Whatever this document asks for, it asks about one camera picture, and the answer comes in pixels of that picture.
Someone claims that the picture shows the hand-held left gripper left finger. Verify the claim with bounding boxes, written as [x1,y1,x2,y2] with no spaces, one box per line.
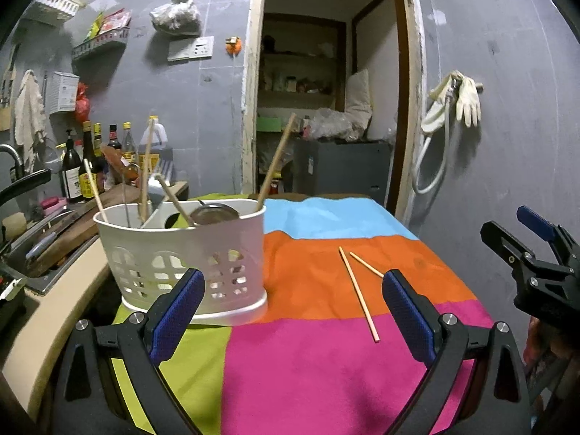
[53,268,207,435]

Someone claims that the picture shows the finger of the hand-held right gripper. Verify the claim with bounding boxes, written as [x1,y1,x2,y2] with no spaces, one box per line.
[517,205,580,266]
[480,220,538,282]

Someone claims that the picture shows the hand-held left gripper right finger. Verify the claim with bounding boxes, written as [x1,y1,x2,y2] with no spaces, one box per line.
[382,269,532,435]

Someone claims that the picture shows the white plastic utensil caddy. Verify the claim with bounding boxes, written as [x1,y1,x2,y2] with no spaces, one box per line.
[92,198,269,328]

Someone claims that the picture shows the multicoloured tablecloth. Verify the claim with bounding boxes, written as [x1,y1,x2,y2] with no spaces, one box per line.
[110,192,496,435]

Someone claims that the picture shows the beige counter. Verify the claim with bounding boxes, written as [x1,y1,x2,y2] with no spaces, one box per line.
[0,236,123,422]

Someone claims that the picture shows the wooden cutting board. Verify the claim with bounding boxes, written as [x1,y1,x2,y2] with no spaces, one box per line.
[35,180,142,275]

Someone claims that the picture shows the white rubber glove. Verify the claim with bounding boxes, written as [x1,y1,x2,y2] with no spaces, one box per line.
[455,77,484,128]

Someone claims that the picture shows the kitchen knife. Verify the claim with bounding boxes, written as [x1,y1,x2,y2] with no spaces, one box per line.
[24,230,62,261]

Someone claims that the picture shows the dark grey cabinet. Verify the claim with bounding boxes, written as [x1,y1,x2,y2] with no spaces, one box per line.
[294,139,393,208]

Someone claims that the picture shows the steel sink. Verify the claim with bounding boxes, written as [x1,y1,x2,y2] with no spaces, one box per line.
[0,208,101,297]

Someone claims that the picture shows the pale hanging cloth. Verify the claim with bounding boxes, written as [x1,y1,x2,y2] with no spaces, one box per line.
[420,70,464,133]

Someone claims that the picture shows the yellow-capped sauce bottle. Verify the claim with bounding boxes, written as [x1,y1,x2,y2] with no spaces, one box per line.
[80,121,106,196]

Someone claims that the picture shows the large oil jug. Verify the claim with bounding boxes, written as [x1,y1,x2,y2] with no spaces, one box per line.
[138,115,169,157]

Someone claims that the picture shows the clear yellow-capped bottle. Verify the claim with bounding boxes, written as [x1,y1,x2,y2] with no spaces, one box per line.
[121,121,137,165]

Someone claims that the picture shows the yellow sponge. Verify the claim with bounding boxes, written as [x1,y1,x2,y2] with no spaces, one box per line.
[1,211,29,237]

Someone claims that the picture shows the clear plastic bags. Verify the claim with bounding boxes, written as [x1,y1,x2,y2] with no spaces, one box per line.
[307,107,369,142]

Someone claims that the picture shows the black faucet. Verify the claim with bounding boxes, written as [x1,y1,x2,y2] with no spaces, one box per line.
[0,144,52,207]

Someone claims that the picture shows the white pillow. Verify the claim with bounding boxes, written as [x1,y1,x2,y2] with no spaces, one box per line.
[343,68,375,131]

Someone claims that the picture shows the red plastic bag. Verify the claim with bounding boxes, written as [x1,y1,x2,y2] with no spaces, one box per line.
[74,82,92,124]

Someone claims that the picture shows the white hanging box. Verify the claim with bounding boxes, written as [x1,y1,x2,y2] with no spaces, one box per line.
[47,71,81,115]

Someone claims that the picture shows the white hanging towel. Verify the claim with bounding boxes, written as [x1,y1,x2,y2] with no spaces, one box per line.
[13,69,47,170]

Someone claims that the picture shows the hanging plastic bag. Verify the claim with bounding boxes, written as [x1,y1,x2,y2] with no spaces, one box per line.
[149,0,203,37]

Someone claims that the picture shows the white hose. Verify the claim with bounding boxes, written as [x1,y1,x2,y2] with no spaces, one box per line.
[411,93,455,194]

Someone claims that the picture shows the wooden door frame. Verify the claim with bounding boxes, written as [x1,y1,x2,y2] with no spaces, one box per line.
[240,0,429,227]

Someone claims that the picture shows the grey wall socket panel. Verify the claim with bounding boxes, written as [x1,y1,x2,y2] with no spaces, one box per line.
[167,35,215,63]

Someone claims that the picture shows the white wall rack with packets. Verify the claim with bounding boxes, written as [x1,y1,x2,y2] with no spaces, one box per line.
[71,8,133,61]

